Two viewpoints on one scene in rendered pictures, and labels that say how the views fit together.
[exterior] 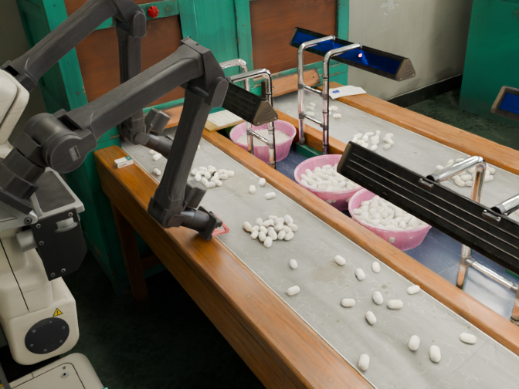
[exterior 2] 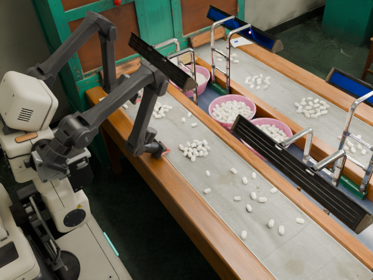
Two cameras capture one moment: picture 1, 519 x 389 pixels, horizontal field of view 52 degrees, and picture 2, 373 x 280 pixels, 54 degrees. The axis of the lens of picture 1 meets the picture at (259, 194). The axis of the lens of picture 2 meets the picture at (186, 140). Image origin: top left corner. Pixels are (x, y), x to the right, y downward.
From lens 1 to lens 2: 40 cm
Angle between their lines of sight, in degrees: 12
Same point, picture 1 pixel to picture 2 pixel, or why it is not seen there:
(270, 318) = (195, 209)
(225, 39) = (164, 13)
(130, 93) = (115, 100)
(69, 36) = (72, 48)
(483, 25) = not seen: outside the picture
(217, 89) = (162, 88)
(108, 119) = (103, 116)
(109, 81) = (92, 47)
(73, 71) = not seen: hidden behind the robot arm
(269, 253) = (193, 165)
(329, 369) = (225, 239)
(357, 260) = (243, 170)
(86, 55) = not seen: hidden behind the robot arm
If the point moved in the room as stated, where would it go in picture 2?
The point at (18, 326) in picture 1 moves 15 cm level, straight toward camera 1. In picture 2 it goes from (59, 215) to (71, 240)
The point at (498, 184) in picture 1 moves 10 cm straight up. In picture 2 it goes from (330, 115) to (333, 101)
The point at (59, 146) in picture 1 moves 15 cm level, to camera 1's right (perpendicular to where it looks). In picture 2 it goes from (79, 138) to (124, 134)
